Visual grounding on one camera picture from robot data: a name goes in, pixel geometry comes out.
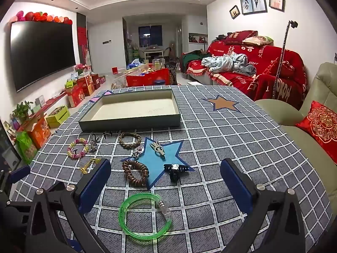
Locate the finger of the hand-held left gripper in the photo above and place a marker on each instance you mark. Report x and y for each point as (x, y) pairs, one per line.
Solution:
(18, 172)
(72, 244)

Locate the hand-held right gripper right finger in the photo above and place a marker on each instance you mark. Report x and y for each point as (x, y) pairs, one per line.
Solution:
(237, 187)

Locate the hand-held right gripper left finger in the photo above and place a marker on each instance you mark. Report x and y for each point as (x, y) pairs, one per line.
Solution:
(94, 184)

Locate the silver metal hair clip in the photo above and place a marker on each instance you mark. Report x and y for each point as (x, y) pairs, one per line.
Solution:
(92, 145)

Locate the black hair claw clip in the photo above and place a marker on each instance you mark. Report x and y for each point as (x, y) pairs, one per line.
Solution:
(174, 172)

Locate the green translucent bangle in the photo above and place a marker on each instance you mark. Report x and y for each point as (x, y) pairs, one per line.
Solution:
(164, 208)

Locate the grey-green shallow tray box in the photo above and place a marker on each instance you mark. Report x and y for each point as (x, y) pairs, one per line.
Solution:
(131, 110)

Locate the green plastic bag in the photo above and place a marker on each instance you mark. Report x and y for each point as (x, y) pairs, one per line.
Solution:
(25, 147)

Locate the orange printed box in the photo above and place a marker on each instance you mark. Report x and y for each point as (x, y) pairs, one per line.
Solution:
(39, 134)

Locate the green potted plant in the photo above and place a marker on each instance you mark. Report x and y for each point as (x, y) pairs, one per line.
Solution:
(22, 110)

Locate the grey checked tablecloth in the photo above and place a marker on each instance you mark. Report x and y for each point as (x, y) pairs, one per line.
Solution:
(210, 150)

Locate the dark hair pin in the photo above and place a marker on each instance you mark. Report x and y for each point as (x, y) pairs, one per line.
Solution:
(108, 135)

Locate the yellow-green box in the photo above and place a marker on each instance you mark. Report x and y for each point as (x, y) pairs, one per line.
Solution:
(58, 116)

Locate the blue star sticker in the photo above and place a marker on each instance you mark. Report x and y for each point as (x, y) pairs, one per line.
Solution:
(158, 168)

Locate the red low shelf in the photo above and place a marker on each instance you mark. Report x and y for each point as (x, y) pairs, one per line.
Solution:
(54, 100)

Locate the bronze key-shaped hair clip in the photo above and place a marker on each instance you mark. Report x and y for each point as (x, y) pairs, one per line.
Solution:
(159, 151)

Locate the pale green armchair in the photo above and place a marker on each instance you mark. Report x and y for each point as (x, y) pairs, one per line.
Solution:
(289, 137)

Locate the brown star sticker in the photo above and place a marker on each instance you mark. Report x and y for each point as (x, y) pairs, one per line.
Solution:
(222, 104)

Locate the large red gift box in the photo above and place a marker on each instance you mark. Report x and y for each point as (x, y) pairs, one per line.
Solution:
(76, 96)

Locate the pink star sticker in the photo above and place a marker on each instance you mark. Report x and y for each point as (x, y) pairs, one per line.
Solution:
(107, 92)

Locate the red embroidered cushion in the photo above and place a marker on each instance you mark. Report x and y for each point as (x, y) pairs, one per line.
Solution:
(318, 123)

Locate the pink flower bouquet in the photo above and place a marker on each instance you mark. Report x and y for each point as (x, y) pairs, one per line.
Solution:
(81, 68)

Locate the red shopping bag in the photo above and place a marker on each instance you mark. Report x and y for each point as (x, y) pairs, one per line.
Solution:
(147, 79)

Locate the blue lid jar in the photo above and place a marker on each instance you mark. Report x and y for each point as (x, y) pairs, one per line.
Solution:
(158, 82)

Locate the light blue blanket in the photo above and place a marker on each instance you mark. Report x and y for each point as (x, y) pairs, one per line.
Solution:
(226, 63)

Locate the dark patterned bag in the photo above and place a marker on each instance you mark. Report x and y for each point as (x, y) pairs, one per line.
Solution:
(172, 72)

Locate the red covered sofa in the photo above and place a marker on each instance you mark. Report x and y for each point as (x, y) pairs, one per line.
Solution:
(276, 58)

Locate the row of red paper flowers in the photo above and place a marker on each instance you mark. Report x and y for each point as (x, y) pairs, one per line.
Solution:
(39, 16)

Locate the dark green cloth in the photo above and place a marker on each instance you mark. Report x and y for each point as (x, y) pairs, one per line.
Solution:
(188, 58)

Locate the white table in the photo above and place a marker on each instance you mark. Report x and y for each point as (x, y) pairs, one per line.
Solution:
(151, 52)

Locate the metal pole stand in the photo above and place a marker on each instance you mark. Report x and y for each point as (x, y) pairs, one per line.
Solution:
(283, 50)

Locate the floral pillow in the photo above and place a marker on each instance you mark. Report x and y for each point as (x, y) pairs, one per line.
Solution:
(259, 40)

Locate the red printed pillow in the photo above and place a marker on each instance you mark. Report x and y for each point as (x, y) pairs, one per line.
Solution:
(239, 37)

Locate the dark window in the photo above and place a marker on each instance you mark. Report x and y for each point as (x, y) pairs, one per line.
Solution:
(150, 35)

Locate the black wall television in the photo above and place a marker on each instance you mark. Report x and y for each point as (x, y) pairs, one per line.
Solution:
(39, 52)

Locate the small dark picture frame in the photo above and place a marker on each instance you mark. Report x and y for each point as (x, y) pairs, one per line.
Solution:
(234, 11)

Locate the large double picture frame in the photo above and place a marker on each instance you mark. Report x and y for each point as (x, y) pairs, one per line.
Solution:
(252, 2)

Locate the pink picture frame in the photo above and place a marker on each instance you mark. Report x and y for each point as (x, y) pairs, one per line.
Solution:
(277, 3)

